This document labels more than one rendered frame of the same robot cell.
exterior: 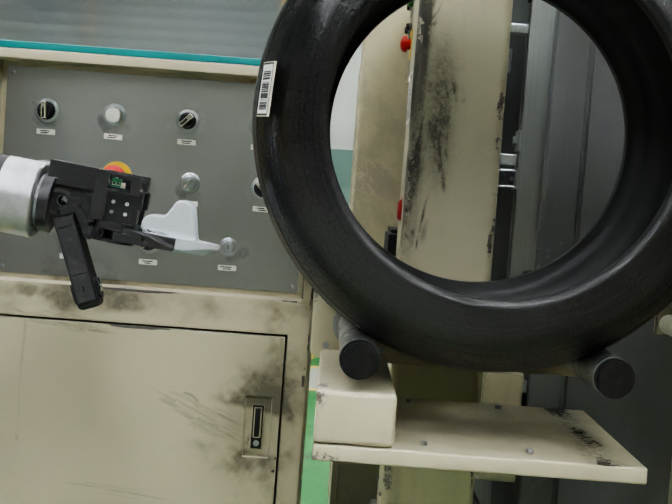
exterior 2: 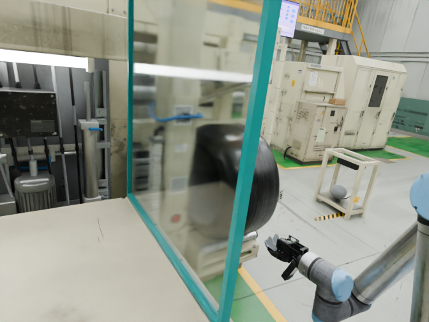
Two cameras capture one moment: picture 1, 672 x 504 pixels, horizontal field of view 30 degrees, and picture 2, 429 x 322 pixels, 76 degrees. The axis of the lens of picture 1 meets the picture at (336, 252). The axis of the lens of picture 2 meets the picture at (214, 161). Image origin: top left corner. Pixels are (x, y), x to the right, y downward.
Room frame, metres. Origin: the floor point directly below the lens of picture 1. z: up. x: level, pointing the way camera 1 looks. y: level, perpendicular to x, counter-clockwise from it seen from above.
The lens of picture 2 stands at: (2.27, 0.84, 1.69)
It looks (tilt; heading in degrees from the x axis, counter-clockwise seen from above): 19 degrees down; 236
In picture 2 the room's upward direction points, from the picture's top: 6 degrees clockwise
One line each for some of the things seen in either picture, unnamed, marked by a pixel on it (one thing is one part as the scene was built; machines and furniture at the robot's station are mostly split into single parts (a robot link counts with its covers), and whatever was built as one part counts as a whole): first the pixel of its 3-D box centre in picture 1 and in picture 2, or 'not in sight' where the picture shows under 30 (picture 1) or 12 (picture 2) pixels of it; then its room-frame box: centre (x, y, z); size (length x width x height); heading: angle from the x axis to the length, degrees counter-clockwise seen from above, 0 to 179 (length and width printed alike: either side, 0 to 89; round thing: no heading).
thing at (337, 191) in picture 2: not in sight; (344, 182); (-1.22, -1.04, 0.40); 0.60 x 0.35 x 0.80; 84
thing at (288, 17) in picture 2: not in sight; (282, 18); (-1.37, -2.94, 2.60); 0.60 x 0.05 x 0.55; 174
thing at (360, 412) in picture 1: (353, 392); (225, 253); (1.54, -0.03, 0.84); 0.36 x 0.09 x 0.06; 0
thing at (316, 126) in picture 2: not in sight; (315, 132); (-2.70, -2.76, 0.62); 0.91 x 0.58 x 1.25; 174
